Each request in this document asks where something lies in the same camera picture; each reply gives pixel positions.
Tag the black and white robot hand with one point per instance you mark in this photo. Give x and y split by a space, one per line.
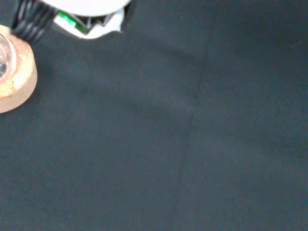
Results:
96 7

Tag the glass round-bottom flask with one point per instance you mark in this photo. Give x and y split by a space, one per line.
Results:
6 57

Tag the black bench cloth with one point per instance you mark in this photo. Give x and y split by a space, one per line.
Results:
168 134

